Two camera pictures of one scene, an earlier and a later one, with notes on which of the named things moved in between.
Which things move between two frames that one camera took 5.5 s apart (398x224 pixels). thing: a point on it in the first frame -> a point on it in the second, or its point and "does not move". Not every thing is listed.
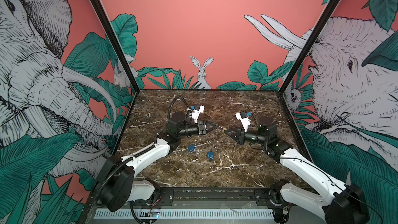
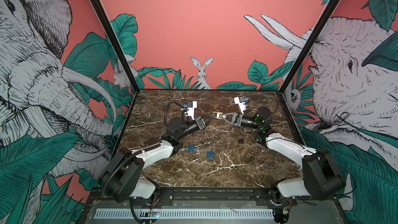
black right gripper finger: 231,130 -> 225,115
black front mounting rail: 217,197 does not move
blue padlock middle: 210,154 does not move
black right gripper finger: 232,134 -> 232,122
